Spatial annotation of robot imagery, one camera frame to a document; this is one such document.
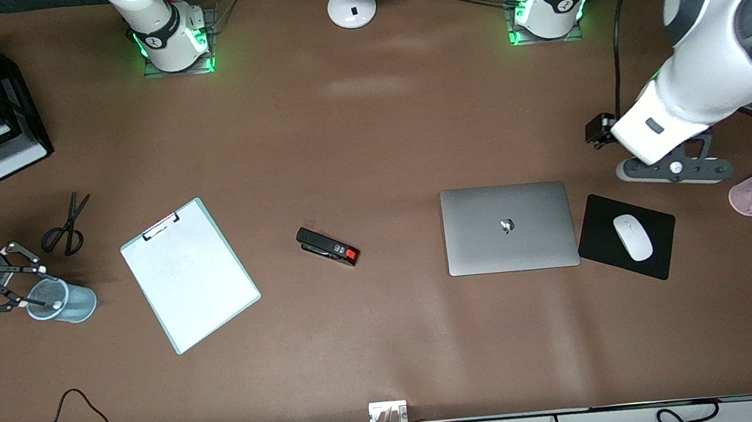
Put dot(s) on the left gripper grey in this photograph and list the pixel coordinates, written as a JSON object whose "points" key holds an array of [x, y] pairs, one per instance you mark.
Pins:
{"points": [[599, 129]]}

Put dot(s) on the silver laptop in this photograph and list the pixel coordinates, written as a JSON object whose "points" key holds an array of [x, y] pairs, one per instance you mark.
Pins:
{"points": [[512, 238]]}

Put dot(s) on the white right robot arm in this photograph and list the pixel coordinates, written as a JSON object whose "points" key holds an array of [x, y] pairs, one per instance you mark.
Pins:
{"points": [[161, 24]]}

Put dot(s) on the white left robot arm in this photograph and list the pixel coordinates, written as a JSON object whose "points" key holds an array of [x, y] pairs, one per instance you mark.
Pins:
{"points": [[719, 84]]}

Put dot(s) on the light blue mesh cup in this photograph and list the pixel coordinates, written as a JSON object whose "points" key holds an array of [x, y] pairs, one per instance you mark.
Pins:
{"points": [[78, 305]]}

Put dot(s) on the white paper sheet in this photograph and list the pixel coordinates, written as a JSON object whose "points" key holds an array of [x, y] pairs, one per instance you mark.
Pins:
{"points": [[1, 170]]}

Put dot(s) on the white computer mouse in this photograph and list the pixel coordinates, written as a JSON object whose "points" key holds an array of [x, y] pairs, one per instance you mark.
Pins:
{"points": [[632, 238]]}

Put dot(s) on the black mouse pad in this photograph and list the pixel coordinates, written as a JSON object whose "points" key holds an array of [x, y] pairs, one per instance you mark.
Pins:
{"points": [[599, 236]]}

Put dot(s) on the mint clipboard with white paper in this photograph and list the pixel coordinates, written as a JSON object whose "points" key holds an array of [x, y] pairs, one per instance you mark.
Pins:
{"points": [[191, 279]]}

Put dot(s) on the black stapler with red end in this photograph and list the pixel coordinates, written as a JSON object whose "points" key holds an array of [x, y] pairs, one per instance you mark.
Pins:
{"points": [[323, 244]]}

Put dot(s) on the small white box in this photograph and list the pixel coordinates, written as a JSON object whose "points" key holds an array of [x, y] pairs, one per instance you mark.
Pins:
{"points": [[377, 410]]}

